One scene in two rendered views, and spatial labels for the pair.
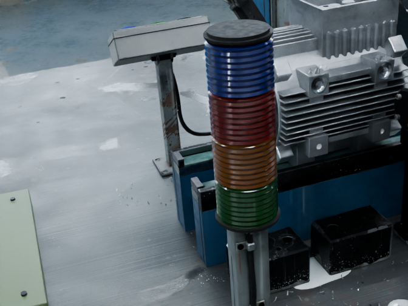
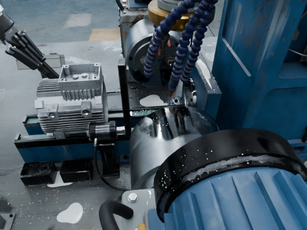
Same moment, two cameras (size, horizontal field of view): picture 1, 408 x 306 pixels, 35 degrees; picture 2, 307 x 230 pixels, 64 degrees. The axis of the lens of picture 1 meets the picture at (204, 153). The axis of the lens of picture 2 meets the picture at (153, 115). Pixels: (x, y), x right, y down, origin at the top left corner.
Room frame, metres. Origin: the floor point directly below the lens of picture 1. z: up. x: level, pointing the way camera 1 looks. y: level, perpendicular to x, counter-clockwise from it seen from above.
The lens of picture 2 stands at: (0.31, -0.56, 1.55)
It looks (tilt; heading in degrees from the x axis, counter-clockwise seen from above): 42 degrees down; 11
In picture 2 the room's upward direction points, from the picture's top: straight up
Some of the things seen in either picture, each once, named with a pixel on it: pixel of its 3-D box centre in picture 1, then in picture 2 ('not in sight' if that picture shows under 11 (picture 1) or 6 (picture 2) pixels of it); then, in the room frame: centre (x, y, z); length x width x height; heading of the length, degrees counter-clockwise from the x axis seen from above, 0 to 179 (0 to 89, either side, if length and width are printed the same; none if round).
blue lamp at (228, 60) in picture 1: (239, 62); not in sight; (0.53, -0.04, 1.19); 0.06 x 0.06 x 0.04
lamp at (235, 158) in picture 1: (244, 153); not in sight; (0.53, -0.04, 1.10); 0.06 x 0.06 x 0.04
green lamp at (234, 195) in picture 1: (246, 195); not in sight; (0.53, -0.04, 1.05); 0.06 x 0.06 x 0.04
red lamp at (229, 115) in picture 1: (242, 109); not in sight; (0.53, -0.04, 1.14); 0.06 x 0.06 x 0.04
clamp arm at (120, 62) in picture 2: not in sight; (124, 102); (0.81, -0.38, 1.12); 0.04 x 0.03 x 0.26; 107
